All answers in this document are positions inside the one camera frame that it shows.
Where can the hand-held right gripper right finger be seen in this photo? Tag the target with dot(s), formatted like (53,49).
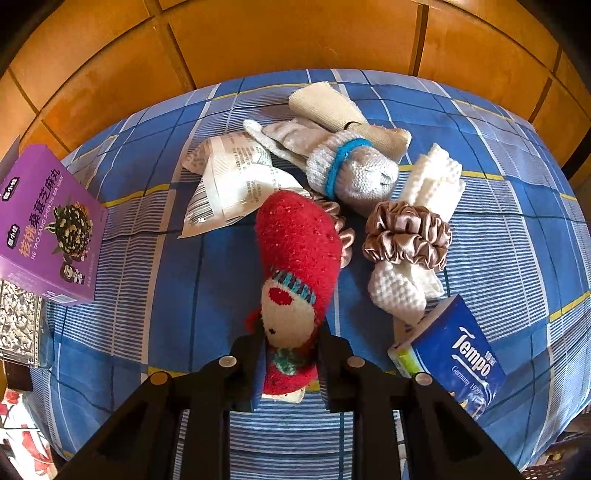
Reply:
(330,378)

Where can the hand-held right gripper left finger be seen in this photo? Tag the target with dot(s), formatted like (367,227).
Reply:
(244,369)

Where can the blue tissue pack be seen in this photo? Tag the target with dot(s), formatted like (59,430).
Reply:
(457,360)

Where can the red fuzzy snowman sock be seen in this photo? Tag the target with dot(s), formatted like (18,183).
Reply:
(295,230)

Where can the white waffle cloth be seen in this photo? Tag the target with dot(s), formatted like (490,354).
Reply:
(397,290)

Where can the blue plaid bed sheet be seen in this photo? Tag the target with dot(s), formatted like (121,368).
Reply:
(161,277)

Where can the pink satin scrunchie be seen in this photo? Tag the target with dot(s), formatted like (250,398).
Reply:
(344,240)

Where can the brown satin scrunchie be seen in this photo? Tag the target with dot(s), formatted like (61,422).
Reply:
(406,235)

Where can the white printed plastic packet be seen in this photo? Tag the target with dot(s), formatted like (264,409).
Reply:
(231,184)

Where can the grey knitted glove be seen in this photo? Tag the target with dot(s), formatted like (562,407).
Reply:
(369,175)

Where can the black white patterned cloth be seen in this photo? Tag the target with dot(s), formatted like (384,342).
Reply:
(18,323)

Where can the red floral cloth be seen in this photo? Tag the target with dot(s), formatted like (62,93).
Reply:
(18,420)

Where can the brown plastic basket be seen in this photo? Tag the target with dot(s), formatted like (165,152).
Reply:
(558,457)

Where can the purple snack box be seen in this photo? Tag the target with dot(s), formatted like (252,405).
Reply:
(51,221)

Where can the beige rolled cloth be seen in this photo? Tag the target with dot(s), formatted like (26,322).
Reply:
(323,104)

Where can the wooden panel headboard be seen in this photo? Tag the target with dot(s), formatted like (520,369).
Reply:
(277,37)

